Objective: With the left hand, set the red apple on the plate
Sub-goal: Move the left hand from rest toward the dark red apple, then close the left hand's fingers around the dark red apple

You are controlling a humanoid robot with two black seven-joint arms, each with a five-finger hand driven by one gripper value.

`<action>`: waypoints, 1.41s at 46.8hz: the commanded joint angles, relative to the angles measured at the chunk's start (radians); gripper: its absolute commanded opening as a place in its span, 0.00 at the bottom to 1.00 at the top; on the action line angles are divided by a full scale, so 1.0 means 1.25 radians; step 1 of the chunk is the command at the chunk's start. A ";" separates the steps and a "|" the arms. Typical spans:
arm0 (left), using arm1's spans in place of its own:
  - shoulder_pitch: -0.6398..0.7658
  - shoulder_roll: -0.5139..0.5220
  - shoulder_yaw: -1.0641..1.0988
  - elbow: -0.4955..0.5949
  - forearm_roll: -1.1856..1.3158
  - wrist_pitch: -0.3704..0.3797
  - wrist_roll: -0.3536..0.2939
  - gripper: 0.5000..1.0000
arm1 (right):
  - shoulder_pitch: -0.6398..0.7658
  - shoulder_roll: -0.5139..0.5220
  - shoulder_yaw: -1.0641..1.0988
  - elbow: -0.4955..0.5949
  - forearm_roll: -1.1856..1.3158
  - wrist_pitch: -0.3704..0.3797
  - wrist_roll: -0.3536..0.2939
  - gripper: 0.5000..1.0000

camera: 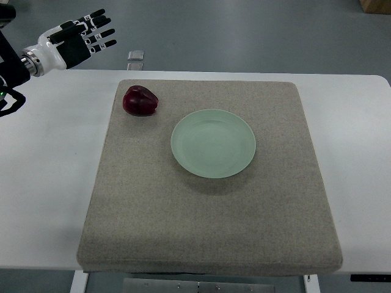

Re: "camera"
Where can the lower clear floor marker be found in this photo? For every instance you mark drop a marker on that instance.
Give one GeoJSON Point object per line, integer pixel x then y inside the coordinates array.
{"type": "Point", "coordinates": [135, 66]}

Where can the left white table leg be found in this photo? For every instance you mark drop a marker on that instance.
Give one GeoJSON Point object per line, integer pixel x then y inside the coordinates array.
{"type": "Point", "coordinates": [79, 282]}

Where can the red apple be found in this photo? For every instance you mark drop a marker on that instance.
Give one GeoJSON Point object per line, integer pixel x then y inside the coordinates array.
{"type": "Point", "coordinates": [140, 101]}

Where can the clear floor marker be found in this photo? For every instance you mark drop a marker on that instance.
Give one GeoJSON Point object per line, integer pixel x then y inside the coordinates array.
{"type": "Point", "coordinates": [136, 55]}
{"type": "Point", "coordinates": [135, 66]}

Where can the right white table leg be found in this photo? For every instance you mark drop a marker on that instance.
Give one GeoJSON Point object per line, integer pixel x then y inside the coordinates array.
{"type": "Point", "coordinates": [311, 284]}

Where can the pale green plate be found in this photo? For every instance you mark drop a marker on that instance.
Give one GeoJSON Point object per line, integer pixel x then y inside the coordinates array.
{"type": "Point", "coordinates": [213, 143]}

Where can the cardboard box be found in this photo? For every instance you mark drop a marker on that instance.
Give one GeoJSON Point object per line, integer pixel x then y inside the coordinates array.
{"type": "Point", "coordinates": [376, 6]}

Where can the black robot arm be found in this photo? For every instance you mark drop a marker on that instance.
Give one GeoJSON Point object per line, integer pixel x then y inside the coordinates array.
{"type": "Point", "coordinates": [13, 74]}

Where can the black table control panel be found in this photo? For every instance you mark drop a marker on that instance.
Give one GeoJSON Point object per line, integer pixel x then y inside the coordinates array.
{"type": "Point", "coordinates": [371, 278]}

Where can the upper clear floor marker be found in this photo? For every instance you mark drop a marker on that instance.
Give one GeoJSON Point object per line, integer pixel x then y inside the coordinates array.
{"type": "Point", "coordinates": [136, 55]}

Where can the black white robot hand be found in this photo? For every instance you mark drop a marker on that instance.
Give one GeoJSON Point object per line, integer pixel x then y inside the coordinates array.
{"type": "Point", "coordinates": [68, 44]}

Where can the white table leg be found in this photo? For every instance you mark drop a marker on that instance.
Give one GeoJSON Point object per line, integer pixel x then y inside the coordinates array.
{"type": "Point", "coordinates": [79, 282]}
{"type": "Point", "coordinates": [311, 284]}

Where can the beige fabric cushion mat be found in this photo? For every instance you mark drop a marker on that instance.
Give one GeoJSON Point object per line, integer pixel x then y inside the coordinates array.
{"type": "Point", "coordinates": [147, 214]}

